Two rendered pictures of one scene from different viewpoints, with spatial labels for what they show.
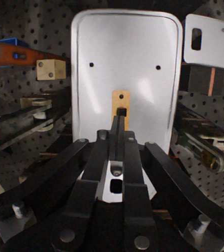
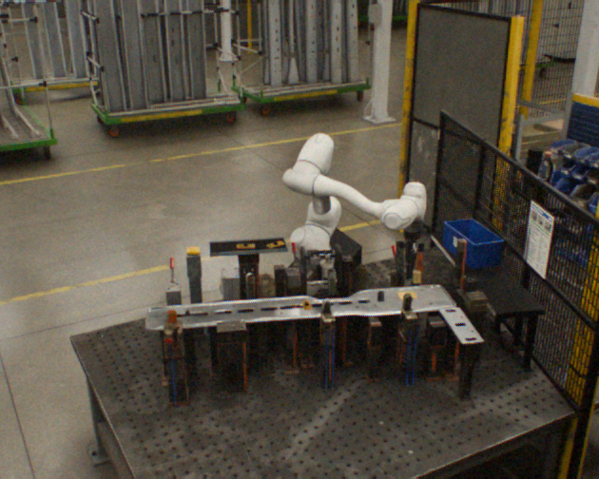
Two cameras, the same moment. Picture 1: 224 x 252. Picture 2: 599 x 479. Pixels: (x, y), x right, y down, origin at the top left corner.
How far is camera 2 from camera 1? 322 cm
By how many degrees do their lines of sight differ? 67
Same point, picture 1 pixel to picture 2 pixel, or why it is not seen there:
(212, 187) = (327, 437)
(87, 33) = (434, 288)
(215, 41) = (454, 315)
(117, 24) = (441, 294)
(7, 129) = (399, 256)
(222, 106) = (429, 412)
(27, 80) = not seen: hidden behind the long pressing
